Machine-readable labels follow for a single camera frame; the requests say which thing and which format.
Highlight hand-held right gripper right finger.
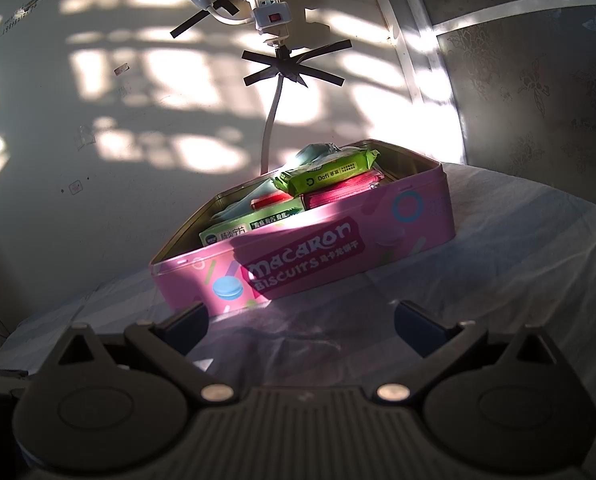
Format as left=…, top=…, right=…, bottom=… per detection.
left=375, top=300, right=550, bottom=404

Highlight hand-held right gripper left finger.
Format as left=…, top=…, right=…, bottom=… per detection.
left=58, top=301, right=233, bottom=404

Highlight green medicine box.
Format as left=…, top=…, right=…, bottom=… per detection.
left=199, top=195, right=309, bottom=248

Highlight pink biscuit tin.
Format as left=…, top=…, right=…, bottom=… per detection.
left=149, top=138, right=456, bottom=317

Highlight red cardboard box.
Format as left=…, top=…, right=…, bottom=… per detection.
left=250, top=191, right=291, bottom=211

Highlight pale teal fabric pouch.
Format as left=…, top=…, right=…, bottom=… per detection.
left=213, top=177, right=279, bottom=221

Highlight magenta zip pouch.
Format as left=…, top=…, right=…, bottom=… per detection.
left=302, top=170, right=386, bottom=211

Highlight green wet wipes packet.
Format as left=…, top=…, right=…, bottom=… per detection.
left=278, top=146, right=381, bottom=198

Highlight black tape cross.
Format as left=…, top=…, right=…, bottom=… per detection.
left=170, top=0, right=249, bottom=39
left=242, top=39, right=353, bottom=89

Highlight clear wall sticker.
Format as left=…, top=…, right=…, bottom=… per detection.
left=74, top=125, right=99, bottom=151

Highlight white power cable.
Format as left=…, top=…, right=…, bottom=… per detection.
left=260, top=72, right=285, bottom=176

